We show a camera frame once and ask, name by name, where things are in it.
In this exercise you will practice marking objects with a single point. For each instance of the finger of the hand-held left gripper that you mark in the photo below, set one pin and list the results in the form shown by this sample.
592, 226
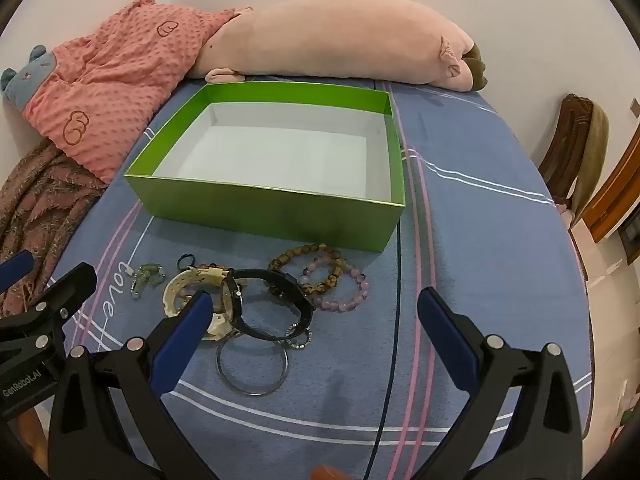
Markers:
15, 268
60, 292

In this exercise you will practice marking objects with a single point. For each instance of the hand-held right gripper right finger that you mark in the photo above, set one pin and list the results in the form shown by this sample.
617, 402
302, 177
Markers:
450, 337

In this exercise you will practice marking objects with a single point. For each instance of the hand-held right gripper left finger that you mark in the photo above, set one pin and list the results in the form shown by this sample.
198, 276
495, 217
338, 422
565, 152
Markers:
186, 332

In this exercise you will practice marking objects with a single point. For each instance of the white watch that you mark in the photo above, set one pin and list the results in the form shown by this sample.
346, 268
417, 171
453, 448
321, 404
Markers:
175, 287

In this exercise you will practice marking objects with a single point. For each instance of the silver bangle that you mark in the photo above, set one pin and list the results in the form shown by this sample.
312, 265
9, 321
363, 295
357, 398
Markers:
222, 377

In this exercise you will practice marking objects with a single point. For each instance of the green stone pendant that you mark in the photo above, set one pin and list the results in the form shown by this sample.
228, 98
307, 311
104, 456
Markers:
145, 276

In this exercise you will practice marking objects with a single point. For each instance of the black watch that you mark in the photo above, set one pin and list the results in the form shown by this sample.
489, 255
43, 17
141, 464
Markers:
295, 292

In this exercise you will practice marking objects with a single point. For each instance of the green cardboard box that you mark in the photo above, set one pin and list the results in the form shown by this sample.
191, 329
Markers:
280, 155

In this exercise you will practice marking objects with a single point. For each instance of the brown fuzzy blanket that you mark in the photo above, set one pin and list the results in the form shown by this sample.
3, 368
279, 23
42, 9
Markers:
40, 210

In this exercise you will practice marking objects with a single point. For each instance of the blue striped bedsheet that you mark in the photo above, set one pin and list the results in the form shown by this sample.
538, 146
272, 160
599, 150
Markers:
475, 240

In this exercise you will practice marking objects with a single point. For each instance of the grey-blue plush animal head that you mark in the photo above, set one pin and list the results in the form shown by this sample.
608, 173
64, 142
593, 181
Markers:
27, 77

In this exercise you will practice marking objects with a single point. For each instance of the pink dotted blanket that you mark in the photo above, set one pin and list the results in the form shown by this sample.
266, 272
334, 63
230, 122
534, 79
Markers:
125, 75

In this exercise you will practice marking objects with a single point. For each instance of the beige cloth on chair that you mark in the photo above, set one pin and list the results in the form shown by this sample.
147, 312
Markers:
592, 160

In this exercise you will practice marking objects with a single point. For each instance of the pink plush pig pillow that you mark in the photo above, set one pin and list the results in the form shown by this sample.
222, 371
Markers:
350, 35

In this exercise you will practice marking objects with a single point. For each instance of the wooden door frame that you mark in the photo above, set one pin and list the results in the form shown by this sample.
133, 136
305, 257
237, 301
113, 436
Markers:
617, 185

